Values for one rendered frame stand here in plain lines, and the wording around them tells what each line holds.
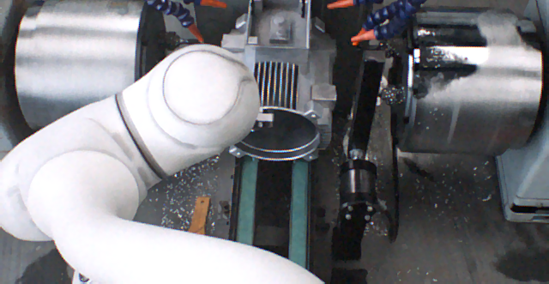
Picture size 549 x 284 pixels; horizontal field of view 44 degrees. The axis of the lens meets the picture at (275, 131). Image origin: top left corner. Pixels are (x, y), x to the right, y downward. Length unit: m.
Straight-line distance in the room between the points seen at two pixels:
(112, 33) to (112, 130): 0.43
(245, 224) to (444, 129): 0.36
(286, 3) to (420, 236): 0.49
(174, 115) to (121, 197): 0.09
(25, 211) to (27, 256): 0.64
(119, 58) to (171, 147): 0.43
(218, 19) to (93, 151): 0.61
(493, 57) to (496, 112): 0.09
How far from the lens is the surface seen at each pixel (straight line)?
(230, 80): 0.62
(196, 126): 0.62
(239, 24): 1.18
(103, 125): 0.68
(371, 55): 0.93
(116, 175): 0.65
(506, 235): 1.34
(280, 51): 1.07
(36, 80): 1.11
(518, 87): 1.09
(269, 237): 1.22
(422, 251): 1.29
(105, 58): 1.08
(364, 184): 1.05
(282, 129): 1.22
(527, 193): 1.28
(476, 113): 1.09
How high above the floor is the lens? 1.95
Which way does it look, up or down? 56 degrees down
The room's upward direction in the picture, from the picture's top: straight up
